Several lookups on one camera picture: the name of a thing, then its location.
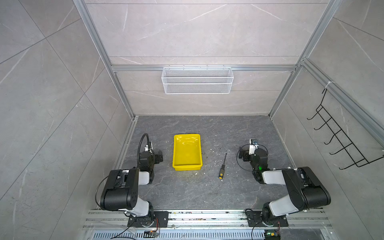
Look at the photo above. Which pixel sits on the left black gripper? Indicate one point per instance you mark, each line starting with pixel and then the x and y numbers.
pixel 157 156

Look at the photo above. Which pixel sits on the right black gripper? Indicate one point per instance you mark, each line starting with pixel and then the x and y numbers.
pixel 243 154

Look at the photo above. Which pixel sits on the black yellow screwdriver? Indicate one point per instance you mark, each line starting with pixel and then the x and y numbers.
pixel 222 169

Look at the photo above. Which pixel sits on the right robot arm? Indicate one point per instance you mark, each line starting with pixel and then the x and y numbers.
pixel 305 190

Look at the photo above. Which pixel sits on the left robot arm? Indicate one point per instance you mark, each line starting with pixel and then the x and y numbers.
pixel 121 190

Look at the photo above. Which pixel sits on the yellow plastic bin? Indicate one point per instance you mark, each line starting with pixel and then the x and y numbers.
pixel 187 153

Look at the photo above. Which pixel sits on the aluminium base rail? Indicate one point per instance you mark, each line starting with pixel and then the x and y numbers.
pixel 227 224

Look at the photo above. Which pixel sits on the white wire mesh basket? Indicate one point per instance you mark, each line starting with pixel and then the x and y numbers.
pixel 197 81

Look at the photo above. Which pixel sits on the aluminium horizontal back rail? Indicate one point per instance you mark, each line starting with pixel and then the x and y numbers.
pixel 236 67

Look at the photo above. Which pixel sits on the black wire hook rack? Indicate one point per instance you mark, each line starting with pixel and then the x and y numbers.
pixel 340 136

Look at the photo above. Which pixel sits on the aluminium right wall rail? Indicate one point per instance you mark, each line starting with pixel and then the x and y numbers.
pixel 369 123

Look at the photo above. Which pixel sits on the aluminium frame post left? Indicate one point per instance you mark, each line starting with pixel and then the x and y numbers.
pixel 89 24

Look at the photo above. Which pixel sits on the aluminium frame post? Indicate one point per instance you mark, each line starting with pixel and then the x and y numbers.
pixel 89 24
pixel 329 12

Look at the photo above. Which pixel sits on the aluminium frame post right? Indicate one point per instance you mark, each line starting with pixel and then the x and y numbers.
pixel 329 12

